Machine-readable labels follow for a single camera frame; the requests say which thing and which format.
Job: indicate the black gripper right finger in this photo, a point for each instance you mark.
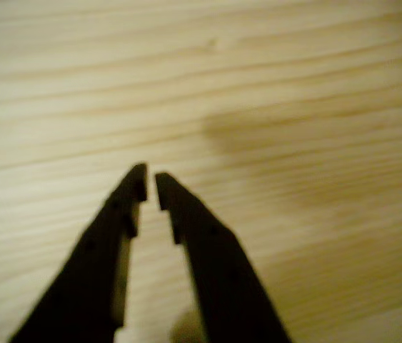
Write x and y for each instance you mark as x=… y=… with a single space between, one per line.
x=222 y=278

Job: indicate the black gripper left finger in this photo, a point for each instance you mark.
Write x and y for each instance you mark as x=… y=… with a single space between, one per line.
x=90 y=271

